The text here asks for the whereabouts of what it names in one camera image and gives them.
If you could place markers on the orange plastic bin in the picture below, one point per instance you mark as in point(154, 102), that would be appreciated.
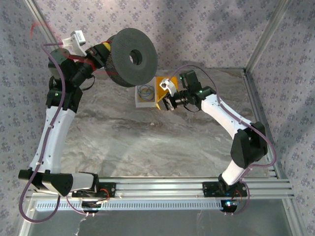
point(160, 94)

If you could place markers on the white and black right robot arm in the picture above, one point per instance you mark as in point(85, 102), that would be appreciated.
point(221, 113)

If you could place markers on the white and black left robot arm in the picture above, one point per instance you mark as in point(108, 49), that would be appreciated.
point(56, 137)

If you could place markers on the white plastic bin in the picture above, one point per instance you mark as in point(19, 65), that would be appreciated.
point(145, 105)

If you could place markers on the black controller board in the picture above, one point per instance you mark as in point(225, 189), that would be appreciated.
point(91, 206)
point(229, 207)

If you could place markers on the aluminium side rail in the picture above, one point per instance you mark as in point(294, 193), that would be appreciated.
point(253, 103)

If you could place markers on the aluminium frame post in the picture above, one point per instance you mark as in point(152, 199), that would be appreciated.
point(37, 13)
point(267, 37)

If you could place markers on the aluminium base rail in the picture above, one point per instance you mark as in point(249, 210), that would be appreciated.
point(160, 186)

